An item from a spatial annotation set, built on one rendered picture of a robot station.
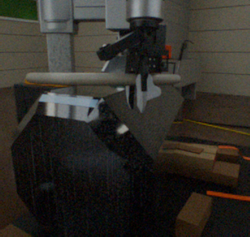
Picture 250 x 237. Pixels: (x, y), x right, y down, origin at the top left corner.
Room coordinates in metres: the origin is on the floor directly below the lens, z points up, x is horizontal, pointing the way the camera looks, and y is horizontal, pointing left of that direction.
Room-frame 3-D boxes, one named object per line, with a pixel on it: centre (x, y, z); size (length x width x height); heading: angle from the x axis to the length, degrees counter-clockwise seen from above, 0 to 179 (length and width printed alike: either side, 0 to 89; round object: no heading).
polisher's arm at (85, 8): (2.14, 0.36, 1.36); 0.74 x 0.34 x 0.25; 85
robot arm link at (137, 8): (0.62, -0.04, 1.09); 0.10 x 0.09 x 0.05; 24
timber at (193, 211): (1.21, -0.40, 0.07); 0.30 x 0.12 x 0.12; 147
